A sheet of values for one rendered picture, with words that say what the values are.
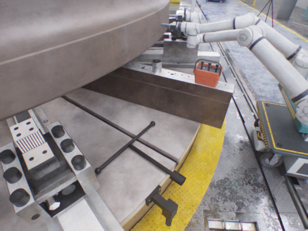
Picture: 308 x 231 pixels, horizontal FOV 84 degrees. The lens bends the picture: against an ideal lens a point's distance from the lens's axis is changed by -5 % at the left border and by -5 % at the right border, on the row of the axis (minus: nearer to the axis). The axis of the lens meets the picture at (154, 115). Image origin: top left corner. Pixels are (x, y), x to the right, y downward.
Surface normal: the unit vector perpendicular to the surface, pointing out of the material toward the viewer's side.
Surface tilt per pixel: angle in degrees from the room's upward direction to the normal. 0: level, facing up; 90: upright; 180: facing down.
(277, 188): 0
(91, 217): 0
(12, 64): 90
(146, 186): 0
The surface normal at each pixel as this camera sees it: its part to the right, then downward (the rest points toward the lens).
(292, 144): 0.00, -0.76
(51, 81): 0.72, 0.45
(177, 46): -0.05, 0.65
